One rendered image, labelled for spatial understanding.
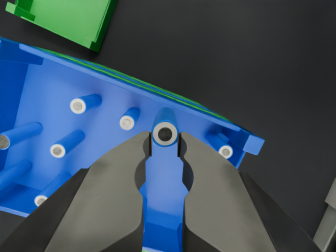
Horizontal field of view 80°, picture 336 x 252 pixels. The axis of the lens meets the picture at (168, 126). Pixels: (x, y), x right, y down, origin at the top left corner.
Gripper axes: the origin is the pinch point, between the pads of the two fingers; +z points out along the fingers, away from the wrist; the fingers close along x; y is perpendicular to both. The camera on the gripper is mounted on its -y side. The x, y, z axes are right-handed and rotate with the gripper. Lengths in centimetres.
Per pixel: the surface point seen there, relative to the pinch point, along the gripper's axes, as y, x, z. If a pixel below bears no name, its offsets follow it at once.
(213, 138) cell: 7.3, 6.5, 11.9
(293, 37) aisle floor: -3, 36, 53
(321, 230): 58, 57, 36
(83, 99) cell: 1.4, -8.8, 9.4
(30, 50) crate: -3.1, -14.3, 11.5
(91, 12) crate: -7, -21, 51
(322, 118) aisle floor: 20, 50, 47
